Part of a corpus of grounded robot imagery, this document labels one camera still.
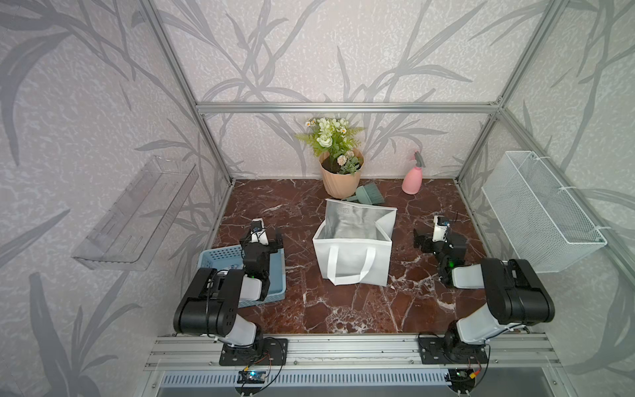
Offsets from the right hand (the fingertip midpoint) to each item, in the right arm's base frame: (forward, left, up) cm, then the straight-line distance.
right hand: (427, 228), depth 95 cm
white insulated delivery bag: (-17, +31, +18) cm, 39 cm away
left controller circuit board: (-46, +61, -7) cm, 77 cm away
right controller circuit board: (-46, -2, -11) cm, 47 cm away
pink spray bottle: (+25, 0, -2) cm, 25 cm away
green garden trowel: (+24, +20, -7) cm, 32 cm away
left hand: (-2, +62, +5) cm, 62 cm away
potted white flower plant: (+26, +34, +13) cm, 44 cm away
